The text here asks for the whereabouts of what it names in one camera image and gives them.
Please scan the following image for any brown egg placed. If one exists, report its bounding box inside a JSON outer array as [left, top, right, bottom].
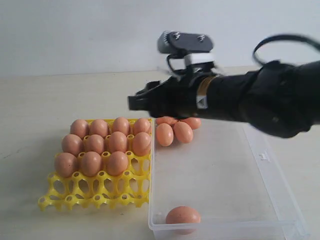
[[89, 119, 109, 138], [133, 118, 152, 135], [84, 134, 105, 155], [61, 134, 85, 157], [108, 131, 128, 153], [112, 116, 130, 136], [69, 119, 90, 139]]

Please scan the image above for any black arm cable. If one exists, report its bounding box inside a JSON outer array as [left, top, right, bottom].
[[251, 33, 320, 67]]

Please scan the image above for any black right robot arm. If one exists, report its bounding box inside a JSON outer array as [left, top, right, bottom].
[[128, 61, 320, 138]]

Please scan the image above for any brown egg column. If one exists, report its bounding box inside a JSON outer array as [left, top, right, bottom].
[[155, 123, 174, 147]]

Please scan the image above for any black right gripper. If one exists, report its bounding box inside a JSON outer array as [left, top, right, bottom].
[[127, 74, 208, 119]]

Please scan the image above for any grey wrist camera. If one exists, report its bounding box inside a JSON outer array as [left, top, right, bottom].
[[157, 31, 214, 56]]

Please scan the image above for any brown egg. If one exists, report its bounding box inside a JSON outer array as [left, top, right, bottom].
[[165, 206, 201, 224], [54, 152, 79, 178], [132, 132, 151, 157], [155, 116, 178, 126], [181, 117, 202, 130], [80, 151, 103, 177], [106, 151, 129, 176], [173, 121, 194, 144]]

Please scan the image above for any clear plastic container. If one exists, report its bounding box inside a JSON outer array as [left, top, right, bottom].
[[148, 120, 310, 240]]

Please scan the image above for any yellow plastic egg tray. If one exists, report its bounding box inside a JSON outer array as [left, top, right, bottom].
[[37, 150, 153, 211]]

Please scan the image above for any brown egg front bottom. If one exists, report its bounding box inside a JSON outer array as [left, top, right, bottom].
[[165, 206, 201, 224]]

